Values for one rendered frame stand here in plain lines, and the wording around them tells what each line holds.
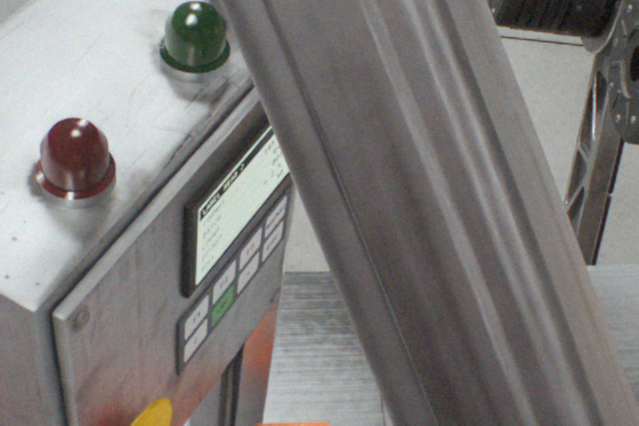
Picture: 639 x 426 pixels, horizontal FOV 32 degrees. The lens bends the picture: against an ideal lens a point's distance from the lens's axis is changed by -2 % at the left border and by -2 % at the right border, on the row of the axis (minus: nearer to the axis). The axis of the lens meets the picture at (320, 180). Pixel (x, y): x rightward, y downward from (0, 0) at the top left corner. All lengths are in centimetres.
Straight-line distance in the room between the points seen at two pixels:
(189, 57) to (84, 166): 7
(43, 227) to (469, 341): 17
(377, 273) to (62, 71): 20
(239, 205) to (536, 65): 229
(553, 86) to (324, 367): 166
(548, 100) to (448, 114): 240
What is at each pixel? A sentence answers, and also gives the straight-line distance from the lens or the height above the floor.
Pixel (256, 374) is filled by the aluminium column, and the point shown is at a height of 121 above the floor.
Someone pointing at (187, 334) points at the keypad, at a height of 137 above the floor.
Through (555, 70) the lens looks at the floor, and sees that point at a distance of 270.
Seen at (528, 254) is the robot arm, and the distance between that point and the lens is 23.
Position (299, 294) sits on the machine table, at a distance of 113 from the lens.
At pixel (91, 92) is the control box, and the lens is 40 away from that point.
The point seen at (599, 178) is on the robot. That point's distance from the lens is 157.
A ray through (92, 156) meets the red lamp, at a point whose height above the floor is 149.
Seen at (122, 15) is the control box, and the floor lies 148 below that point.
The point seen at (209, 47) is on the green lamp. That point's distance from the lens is 39.
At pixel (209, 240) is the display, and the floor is 143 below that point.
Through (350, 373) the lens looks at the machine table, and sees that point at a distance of 109.
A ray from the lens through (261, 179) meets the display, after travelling 44.
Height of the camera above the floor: 176
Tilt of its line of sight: 49 degrees down
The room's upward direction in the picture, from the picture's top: 10 degrees clockwise
